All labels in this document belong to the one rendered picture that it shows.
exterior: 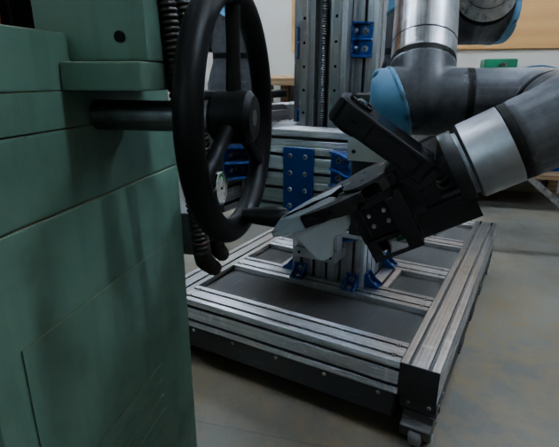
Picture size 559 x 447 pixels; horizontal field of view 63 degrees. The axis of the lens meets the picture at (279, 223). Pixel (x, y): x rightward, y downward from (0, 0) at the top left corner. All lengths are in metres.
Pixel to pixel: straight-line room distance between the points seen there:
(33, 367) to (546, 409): 1.28
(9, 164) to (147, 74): 0.16
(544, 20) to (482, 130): 3.51
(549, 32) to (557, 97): 3.50
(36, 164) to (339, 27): 0.90
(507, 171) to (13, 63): 0.46
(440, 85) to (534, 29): 3.41
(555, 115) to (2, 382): 0.56
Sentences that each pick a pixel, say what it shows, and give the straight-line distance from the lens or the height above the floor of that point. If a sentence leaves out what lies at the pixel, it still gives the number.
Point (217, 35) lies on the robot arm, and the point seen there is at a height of 0.96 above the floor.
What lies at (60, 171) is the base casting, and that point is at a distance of 0.56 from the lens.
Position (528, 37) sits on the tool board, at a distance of 3.92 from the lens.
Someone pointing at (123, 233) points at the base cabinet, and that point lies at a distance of 0.67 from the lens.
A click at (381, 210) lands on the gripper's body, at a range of 0.46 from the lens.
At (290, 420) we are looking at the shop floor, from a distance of 1.30.
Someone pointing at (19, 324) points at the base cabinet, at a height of 0.62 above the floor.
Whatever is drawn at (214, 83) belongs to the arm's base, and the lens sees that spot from 1.32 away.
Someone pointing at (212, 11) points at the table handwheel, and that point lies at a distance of 0.45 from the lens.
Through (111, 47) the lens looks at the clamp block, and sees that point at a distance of 0.55.
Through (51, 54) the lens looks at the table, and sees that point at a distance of 0.56.
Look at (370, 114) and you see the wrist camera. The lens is 0.45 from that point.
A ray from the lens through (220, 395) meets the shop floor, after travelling 1.38.
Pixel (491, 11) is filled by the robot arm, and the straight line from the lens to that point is 1.08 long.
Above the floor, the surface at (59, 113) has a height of 0.82.
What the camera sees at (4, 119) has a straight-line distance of 0.50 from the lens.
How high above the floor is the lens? 0.85
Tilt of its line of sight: 18 degrees down
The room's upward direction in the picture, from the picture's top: straight up
